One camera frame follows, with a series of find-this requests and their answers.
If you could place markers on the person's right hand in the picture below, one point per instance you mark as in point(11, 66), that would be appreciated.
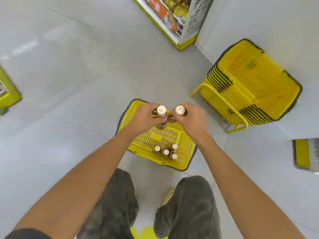
point(193, 123)

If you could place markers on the person's left hand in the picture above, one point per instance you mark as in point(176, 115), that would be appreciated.
point(140, 120)

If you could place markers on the person's right fingers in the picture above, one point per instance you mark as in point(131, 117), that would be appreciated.
point(192, 109)

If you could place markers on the person's left fingers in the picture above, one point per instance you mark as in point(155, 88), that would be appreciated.
point(149, 108)

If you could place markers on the brown drink bottle white cap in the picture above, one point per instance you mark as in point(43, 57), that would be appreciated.
point(174, 146)
point(161, 110)
point(156, 148)
point(174, 156)
point(165, 152)
point(180, 110)

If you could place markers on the person's left forearm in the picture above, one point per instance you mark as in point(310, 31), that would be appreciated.
point(74, 189)

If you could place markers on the person's right forearm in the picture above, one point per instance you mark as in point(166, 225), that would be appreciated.
point(241, 194)

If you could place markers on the yellow grey-rimmed shopping basket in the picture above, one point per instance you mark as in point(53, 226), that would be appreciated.
point(163, 139)

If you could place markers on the yellow metal basket stand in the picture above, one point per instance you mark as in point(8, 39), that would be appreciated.
point(243, 116)

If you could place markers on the stack of yellow shopping baskets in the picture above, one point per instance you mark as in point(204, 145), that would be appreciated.
point(259, 82)

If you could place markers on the beige shoe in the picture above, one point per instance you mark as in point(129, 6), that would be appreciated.
point(169, 196)

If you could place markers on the yellow white store shelf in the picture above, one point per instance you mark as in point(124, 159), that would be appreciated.
point(196, 19)

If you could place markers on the row of yellow snack packets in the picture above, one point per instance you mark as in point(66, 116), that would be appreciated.
point(178, 7)

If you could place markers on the grey-green trousers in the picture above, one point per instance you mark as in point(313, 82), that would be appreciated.
point(112, 209)

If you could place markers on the yellow grey store shelf base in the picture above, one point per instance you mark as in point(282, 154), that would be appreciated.
point(302, 153)

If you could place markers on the yellow-green store shelf base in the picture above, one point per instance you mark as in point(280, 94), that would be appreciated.
point(7, 95)

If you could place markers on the dark shirt sleeve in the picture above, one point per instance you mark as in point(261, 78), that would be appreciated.
point(27, 233)

